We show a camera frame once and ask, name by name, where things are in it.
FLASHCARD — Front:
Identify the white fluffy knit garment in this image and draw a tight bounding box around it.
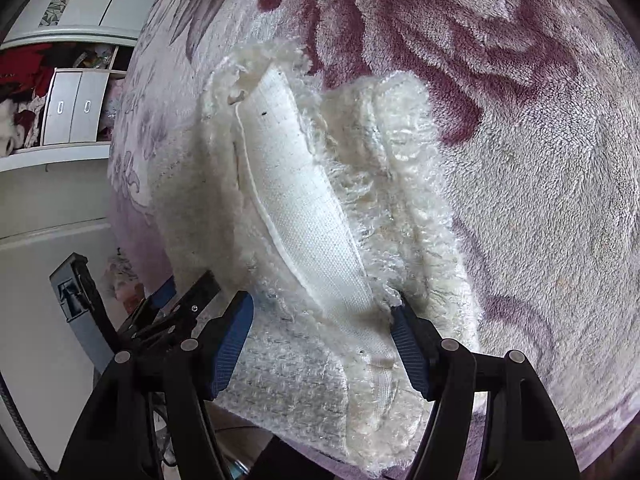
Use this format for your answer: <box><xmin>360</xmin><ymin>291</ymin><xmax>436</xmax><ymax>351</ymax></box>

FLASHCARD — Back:
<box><xmin>149</xmin><ymin>41</ymin><xmax>480</xmax><ymax>474</ymax></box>

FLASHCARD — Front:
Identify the white wardrobe cabinet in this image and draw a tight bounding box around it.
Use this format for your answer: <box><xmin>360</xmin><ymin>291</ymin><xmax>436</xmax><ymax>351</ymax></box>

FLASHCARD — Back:
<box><xmin>0</xmin><ymin>0</ymin><xmax>187</xmax><ymax>241</ymax></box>

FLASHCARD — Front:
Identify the floral purple white bed blanket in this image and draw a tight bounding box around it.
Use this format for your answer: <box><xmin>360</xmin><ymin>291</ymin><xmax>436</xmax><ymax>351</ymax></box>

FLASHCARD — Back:
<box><xmin>106</xmin><ymin>0</ymin><xmax>640</xmax><ymax>480</ymax></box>

